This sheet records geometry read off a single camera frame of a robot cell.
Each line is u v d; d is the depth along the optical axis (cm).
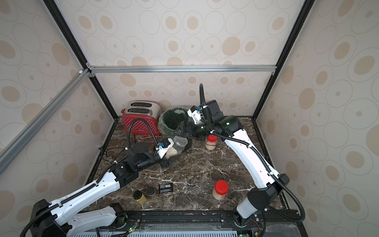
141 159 55
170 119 95
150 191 83
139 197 73
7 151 51
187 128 58
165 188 83
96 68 90
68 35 76
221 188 72
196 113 62
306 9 69
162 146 58
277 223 73
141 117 95
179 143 62
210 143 103
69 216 42
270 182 41
